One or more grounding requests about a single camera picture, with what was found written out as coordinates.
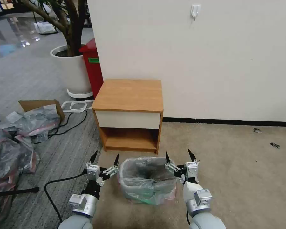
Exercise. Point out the white box on floor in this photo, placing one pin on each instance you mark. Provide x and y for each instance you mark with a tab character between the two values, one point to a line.
45	27

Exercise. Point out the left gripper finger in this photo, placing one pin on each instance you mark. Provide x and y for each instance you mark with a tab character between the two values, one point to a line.
113	167
93	159

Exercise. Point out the pile of grey plastic bags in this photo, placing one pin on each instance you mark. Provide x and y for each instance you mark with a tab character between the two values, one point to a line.
7	162

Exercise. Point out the brown cardboard box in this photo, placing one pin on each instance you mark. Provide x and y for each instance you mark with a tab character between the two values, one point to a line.
58	107

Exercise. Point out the red plastic bin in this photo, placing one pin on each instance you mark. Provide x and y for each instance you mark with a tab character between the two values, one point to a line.
93	69

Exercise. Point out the wooden nightstand with white drawer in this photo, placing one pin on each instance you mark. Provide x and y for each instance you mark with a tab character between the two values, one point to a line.
130	100

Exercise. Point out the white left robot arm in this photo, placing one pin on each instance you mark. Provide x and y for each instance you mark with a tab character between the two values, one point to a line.
79	210

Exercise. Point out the grey trash can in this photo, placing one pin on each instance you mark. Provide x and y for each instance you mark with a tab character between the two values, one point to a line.
133	188

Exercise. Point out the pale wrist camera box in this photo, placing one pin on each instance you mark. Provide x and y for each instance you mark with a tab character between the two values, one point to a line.
93	172
191	169

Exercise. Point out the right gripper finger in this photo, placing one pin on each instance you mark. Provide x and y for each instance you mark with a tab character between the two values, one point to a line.
172	167
192	156

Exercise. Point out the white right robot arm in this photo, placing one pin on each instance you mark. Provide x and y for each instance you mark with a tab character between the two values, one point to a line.
200	205

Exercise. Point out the small dark scrap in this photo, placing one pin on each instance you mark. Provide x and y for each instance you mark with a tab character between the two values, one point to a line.
257	130
275	145

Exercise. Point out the indoor tree with brown trunk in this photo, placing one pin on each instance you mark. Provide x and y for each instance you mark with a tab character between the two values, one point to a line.
72	26

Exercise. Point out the black baseboard strip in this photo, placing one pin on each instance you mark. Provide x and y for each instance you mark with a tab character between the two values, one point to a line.
228	121

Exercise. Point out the white wall hook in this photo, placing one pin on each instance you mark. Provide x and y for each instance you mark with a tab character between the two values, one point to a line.
195	10

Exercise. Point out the white round planter pot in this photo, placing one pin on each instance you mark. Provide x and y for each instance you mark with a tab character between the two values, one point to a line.
74	71

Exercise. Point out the grey plastic bags in box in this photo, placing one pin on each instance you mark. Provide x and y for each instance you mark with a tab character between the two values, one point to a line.
35	124

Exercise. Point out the clear plastic garbage bag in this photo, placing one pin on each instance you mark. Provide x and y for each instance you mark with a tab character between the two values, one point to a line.
155	188

